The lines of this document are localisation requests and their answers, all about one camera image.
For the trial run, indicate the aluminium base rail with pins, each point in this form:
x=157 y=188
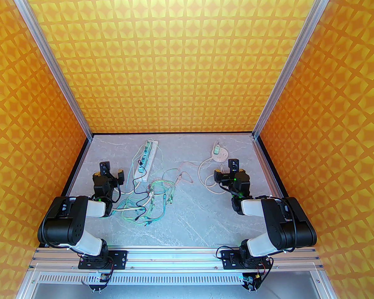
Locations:
x=174 y=257

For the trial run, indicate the round white socket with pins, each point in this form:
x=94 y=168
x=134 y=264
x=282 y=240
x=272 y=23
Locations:
x=221 y=157

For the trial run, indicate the aluminium frame post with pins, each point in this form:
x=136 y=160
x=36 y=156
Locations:
x=50 y=61
x=294 y=61

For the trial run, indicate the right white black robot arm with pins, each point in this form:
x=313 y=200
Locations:
x=286 y=226

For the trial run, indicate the small circuit board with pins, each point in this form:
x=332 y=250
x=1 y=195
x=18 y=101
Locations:
x=103 y=279
x=249 y=280

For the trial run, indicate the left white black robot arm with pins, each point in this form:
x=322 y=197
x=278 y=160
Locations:
x=62 y=226

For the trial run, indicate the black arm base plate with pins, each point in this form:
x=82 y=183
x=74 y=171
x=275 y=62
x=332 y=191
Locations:
x=227 y=258
x=120 y=258

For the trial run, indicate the white power strip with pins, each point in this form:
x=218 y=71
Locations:
x=148 y=167

